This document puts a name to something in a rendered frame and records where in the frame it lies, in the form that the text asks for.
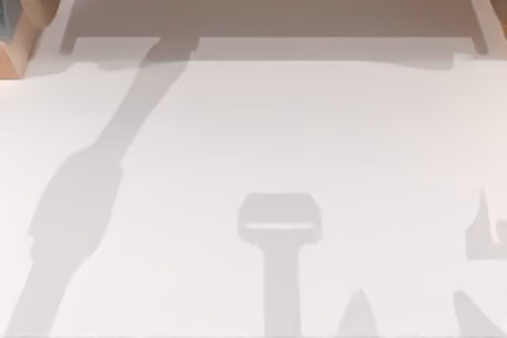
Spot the pale wooden drawer front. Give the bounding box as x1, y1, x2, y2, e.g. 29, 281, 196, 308
0, 0, 64, 80

